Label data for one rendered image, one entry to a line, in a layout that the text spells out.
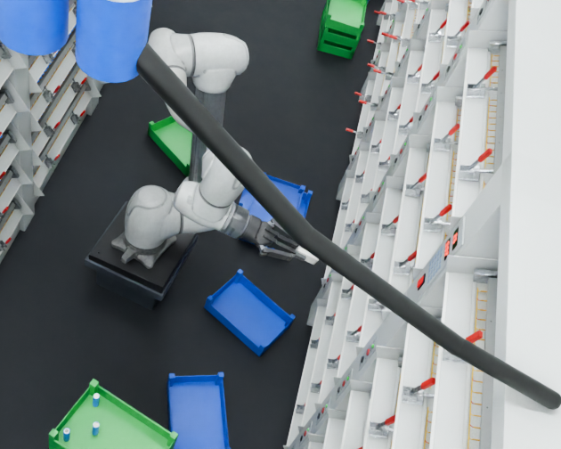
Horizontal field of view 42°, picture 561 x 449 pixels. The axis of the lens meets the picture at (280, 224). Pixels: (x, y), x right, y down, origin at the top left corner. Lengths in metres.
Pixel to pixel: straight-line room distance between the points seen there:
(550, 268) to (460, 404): 0.27
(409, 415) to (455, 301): 0.24
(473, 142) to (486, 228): 0.38
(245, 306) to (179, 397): 0.47
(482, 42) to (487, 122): 0.28
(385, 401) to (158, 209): 1.22
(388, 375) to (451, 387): 0.43
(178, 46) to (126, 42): 1.67
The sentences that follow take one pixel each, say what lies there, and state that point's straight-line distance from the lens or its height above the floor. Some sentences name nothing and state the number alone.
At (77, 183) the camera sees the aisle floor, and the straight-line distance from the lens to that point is 3.22.
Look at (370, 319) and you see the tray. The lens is 1.97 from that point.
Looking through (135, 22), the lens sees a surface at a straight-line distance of 0.64.
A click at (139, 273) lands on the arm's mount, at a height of 0.24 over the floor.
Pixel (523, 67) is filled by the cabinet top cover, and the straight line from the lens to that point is 1.49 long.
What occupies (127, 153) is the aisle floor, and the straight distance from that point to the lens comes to 3.35.
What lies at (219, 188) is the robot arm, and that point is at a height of 1.08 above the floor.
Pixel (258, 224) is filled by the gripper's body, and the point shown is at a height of 0.93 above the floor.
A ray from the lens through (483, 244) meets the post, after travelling 1.34.
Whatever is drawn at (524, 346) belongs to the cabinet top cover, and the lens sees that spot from 1.07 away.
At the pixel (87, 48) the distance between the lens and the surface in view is 0.66.
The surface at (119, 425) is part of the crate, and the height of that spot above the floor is 0.40.
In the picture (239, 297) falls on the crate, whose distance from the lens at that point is 2.98.
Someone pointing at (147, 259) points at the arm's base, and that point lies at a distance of 2.71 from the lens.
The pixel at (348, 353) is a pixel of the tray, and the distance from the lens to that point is 2.13.
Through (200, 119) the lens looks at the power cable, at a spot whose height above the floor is 2.04.
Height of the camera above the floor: 2.54
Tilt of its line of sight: 52 degrees down
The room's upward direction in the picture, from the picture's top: 23 degrees clockwise
